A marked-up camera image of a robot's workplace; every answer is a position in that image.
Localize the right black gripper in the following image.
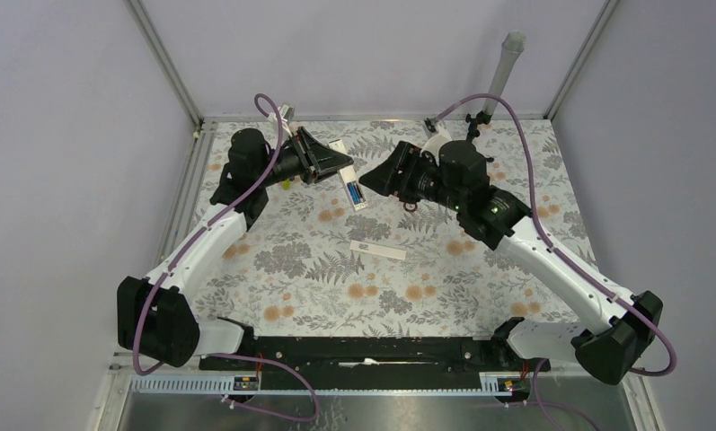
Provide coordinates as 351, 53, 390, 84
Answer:
358, 140, 464, 212

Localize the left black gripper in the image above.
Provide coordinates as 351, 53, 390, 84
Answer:
256, 127, 354, 188

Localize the white remote control body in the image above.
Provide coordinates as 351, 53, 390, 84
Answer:
327, 139, 368, 212

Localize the black battery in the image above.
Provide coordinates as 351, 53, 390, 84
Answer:
353, 181, 366, 203

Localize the blue battery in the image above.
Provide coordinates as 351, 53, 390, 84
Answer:
347, 183, 361, 206

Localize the white remote battery cover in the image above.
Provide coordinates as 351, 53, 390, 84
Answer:
349, 240, 407, 260

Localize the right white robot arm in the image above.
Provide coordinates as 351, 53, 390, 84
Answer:
358, 141, 663, 385

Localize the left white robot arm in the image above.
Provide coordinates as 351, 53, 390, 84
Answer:
116, 128, 354, 369

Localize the floral patterned table mat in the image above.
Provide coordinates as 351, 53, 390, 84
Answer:
191, 119, 596, 337

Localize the black mini tripod stand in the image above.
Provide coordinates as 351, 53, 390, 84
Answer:
464, 110, 494, 163

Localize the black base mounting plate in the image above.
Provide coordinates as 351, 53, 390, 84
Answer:
199, 336, 538, 388

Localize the grey tube on tripod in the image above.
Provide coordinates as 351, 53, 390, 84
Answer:
488, 31, 526, 97

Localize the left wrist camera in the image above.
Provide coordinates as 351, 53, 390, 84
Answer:
278, 103, 295, 128

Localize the slotted cable duct rail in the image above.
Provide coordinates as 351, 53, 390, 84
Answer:
129, 373, 514, 397

